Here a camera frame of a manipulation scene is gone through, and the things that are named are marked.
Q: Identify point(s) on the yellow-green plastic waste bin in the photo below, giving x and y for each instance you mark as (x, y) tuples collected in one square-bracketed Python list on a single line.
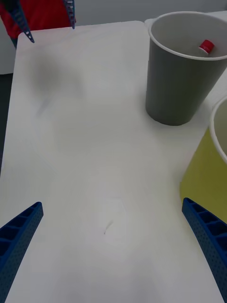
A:
[(203, 180)]

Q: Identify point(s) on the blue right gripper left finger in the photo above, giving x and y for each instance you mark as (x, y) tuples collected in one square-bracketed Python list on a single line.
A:
[(16, 248)]

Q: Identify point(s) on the red object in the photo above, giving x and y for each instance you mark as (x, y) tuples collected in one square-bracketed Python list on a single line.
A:
[(47, 14)]

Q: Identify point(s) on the grey plastic waste bin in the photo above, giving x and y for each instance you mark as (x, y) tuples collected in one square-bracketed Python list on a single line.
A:
[(175, 94)]

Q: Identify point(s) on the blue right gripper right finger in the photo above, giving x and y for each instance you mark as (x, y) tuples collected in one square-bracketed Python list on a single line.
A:
[(210, 236)]

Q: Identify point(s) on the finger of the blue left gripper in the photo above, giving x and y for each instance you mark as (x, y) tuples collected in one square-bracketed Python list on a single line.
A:
[(20, 16), (70, 11)]

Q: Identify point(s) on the clear bottle with red cap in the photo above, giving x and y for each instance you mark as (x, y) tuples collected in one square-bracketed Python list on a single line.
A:
[(206, 47)]

